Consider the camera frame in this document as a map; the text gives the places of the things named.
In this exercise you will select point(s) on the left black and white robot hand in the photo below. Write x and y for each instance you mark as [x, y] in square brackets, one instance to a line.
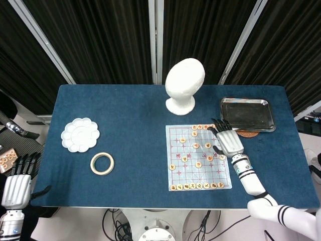
[16, 190]

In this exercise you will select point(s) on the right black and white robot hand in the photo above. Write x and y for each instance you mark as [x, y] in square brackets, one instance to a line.
[229, 143]

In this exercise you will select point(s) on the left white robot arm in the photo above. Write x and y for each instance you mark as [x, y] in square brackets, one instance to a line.
[10, 226]

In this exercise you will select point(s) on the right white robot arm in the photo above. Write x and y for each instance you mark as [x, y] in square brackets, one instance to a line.
[247, 175]

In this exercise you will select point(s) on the clear box of xiangqi pieces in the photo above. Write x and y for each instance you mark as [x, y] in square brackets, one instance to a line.
[7, 160]

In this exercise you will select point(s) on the plastic Chinese chess board sheet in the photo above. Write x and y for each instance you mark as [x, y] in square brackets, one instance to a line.
[190, 175]

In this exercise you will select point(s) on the round cork coaster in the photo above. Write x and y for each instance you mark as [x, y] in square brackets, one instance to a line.
[248, 134]

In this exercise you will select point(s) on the stainless steel rectangular tray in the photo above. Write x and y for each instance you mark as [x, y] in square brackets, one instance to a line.
[247, 114]

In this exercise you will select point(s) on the grey fabric chair seat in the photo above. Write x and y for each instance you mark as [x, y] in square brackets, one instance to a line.
[22, 146]

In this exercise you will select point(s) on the black bar with chrome joint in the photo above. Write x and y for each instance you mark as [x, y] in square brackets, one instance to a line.
[15, 128]

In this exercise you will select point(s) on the white foam mannequin head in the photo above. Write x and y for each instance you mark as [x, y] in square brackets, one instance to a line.
[184, 82]

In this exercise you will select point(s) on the cream masking tape roll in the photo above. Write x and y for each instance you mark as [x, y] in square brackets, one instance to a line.
[93, 167]

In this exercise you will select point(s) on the white flower-shaped paint palette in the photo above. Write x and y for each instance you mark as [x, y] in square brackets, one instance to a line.
[80, 135]

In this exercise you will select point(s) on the blue velvet table cloth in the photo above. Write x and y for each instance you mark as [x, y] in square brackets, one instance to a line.
[130, 150]

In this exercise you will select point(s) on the white robot torso base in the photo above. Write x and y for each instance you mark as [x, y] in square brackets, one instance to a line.
[156, 223]

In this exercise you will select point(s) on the black pleated curtain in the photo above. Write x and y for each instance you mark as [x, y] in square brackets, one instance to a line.
[105, 37]
[213, 30]
[296, 50]
[20, 55]

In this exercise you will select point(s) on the white metal frame post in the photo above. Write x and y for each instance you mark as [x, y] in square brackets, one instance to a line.
[44, 42]
[242, 42]
[308, 112]
[155, 37]

